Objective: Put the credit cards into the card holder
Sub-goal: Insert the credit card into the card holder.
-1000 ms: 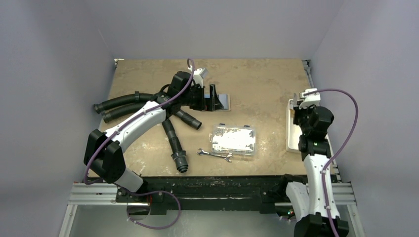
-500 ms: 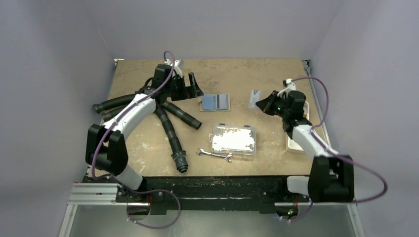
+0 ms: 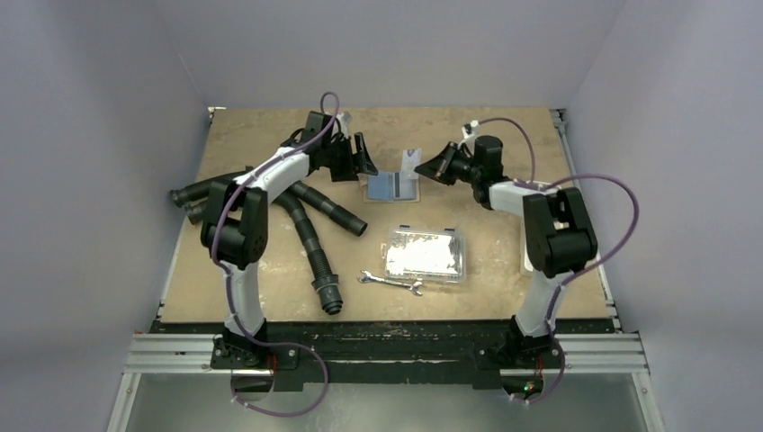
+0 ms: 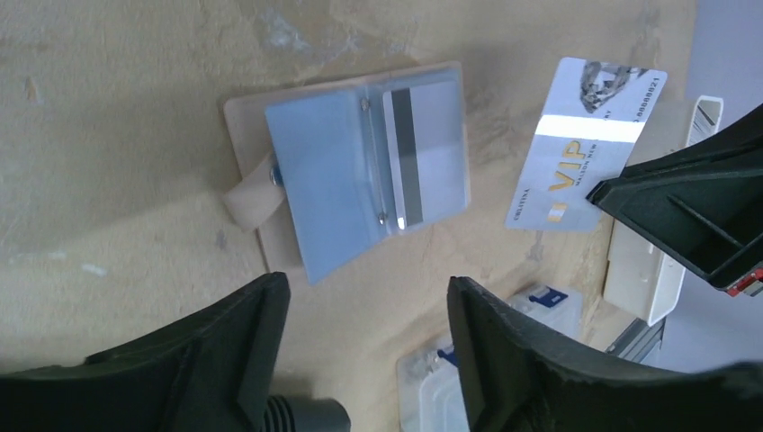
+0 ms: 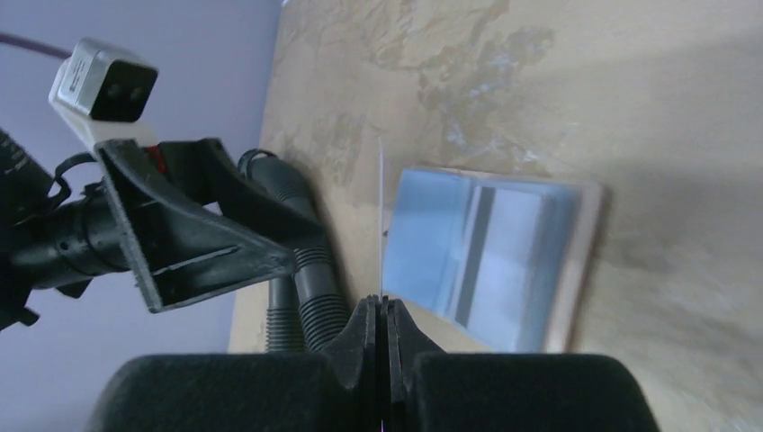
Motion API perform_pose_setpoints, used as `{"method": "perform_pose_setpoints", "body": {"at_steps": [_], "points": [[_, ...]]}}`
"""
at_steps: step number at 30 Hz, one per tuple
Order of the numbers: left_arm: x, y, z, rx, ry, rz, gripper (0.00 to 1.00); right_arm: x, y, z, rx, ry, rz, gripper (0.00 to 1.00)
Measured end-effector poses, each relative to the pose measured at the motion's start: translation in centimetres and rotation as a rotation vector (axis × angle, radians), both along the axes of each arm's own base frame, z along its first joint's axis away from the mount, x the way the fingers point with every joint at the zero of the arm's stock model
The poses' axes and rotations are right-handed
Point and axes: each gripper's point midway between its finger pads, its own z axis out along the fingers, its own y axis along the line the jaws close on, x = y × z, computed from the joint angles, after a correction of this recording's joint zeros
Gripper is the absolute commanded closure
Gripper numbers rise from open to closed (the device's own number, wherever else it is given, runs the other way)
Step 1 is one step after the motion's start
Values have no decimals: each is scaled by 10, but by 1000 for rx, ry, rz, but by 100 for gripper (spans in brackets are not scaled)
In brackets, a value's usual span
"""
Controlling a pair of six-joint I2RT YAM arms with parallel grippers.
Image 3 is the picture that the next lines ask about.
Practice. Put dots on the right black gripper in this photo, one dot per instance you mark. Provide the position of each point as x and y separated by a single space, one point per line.
451 166

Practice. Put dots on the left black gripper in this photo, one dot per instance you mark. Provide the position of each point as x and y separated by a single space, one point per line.
347 173

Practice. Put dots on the white credit card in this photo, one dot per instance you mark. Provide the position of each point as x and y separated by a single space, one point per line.
411 158

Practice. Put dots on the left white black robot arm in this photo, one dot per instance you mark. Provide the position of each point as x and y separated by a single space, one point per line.
235 222

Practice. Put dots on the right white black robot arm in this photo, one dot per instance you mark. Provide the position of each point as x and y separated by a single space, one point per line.
559 236

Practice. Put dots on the clear plastic screw box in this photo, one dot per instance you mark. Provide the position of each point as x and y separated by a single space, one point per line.
431 255

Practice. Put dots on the white plastic tray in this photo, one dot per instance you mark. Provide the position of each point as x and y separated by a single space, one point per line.
526 267

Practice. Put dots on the silver open-end wrench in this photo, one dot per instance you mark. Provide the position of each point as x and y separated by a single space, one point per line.
412 286

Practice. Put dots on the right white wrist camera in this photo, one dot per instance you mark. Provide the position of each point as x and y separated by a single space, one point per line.
470 131

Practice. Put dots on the black corrugated hose short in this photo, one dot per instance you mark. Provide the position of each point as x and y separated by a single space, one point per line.
334 211

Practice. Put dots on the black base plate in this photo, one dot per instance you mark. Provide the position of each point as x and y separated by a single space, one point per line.
460 352

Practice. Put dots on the aluminium frame rail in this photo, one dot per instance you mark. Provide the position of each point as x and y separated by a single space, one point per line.
192 354

